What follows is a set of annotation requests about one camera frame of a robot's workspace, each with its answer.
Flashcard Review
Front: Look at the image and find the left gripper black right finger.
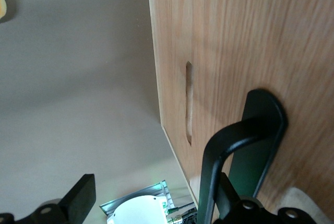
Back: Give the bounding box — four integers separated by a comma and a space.
213, 172, 325, 224

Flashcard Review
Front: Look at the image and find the wooden drawer with finger slot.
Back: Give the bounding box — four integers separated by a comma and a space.
152, 0, 199, 205

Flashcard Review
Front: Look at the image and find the black metal drawer handle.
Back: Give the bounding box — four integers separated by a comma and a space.
197, 88, 289, 224

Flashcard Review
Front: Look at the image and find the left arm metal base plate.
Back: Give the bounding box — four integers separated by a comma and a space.
99, 179, 175, 224

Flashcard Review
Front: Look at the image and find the toy bread roll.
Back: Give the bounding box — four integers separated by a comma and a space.
0, 0, 8, 24

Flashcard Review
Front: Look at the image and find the wooden drawer cabinet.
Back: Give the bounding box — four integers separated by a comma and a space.
146, 0, 334, 224

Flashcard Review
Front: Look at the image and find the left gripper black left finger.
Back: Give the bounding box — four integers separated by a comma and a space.
0, 173, 97, 224

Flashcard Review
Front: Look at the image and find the black cable with green plug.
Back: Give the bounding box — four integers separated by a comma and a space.
166, 202, 199, 224

